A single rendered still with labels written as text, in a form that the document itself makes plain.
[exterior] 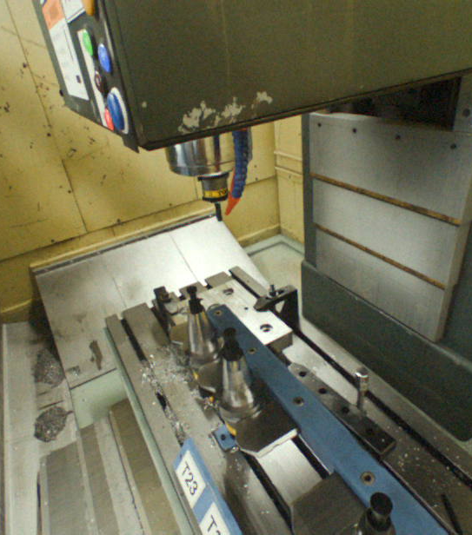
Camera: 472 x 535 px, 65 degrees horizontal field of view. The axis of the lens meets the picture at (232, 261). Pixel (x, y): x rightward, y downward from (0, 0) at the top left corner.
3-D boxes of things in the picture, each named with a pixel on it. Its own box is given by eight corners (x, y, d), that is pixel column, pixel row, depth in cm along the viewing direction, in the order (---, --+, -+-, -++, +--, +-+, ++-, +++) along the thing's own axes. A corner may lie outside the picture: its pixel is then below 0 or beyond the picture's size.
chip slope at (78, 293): (78, 426, 120) (48, 367, 106) (54, 318, 172) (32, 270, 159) (300, 316, 152) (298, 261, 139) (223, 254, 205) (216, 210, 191)
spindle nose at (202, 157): (272, 156, 69) (267, 85, 62) (204, 183, 60) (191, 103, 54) (216, 148, 79) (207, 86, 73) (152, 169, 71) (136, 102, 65)
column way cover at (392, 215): (434, 347, 93) (478, 136, 67) (310, 269, 130) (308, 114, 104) (447, 340, 95) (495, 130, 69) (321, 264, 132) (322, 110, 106)
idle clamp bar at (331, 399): (376, 476, 69) (379, 455, 65) (283, 388, 88) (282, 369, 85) (394, 460, 71) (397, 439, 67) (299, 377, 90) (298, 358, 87)
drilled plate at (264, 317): (212, 387, 86) (209, 372, 83) (168, 321, 108) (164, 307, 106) (293, 345, 94) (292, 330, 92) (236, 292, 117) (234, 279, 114)
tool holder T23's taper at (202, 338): (223, 343, 56) (216, 308, 53) (199, 359, 54) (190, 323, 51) (207, 329, 60) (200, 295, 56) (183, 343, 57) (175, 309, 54)
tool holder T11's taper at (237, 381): (262, 399, 47) (257, 359, 44) (229, 411, 46) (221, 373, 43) (249, 374, 51) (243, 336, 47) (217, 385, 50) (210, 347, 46)
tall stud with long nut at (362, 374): (359, 419, 79) (362, 376, 72) (349, 410, 81) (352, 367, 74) (368, 412, 80) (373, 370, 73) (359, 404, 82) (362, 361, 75)
